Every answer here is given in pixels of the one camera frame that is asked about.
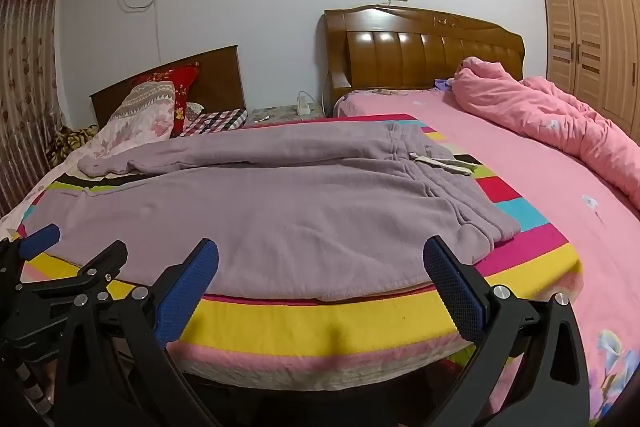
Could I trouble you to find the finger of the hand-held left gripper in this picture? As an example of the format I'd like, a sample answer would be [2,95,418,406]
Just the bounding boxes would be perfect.
[15,239,129,308]
[0,223,62,269]

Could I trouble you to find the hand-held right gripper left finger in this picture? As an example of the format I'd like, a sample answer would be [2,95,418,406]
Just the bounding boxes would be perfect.
[55,238,221,427]

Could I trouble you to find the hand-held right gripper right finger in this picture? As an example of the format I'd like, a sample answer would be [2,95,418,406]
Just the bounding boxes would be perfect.
[423,235,591,427]

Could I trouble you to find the purple pants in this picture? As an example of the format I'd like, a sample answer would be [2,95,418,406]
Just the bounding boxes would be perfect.
[77,119,523,305]

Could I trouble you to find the brown patterned blanket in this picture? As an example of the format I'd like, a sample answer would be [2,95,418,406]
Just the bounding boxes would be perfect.
[46,124,100,168]

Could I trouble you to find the pink floral quilt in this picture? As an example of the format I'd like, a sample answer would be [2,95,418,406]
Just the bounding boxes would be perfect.
[0,122,146,238]

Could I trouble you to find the pink bedsheet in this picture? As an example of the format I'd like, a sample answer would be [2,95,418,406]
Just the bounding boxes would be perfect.
[332,88,640,427]

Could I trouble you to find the striped colourful blanket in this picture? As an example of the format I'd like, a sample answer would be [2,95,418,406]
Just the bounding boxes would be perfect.
[10,117,586,388]

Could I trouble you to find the floral curtain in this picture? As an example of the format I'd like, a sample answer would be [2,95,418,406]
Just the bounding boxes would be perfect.
[0,0,67,218]

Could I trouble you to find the pink patterned pillow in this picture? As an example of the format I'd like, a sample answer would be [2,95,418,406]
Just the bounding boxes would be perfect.
[97,81,177,142]

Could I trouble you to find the plaid cloth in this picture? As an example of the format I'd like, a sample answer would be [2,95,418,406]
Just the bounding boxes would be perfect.
[177,108,248,138]

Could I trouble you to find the floral covered nightstand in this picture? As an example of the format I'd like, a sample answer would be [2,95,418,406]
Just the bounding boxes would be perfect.
[245,103,325,128]

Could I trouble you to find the red pillow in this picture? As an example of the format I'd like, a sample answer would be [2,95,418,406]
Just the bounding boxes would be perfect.
[131,63,201,138]

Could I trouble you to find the dark plain wooden headboard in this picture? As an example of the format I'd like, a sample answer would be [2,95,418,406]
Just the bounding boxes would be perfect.
[89,45,247,130]

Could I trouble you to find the carved wooden headboard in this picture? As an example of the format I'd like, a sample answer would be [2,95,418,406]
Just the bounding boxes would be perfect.
[320,5,527,118]

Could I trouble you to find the wooden wardrobe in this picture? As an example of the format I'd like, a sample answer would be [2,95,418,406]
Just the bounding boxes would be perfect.
[538,0,640,132]

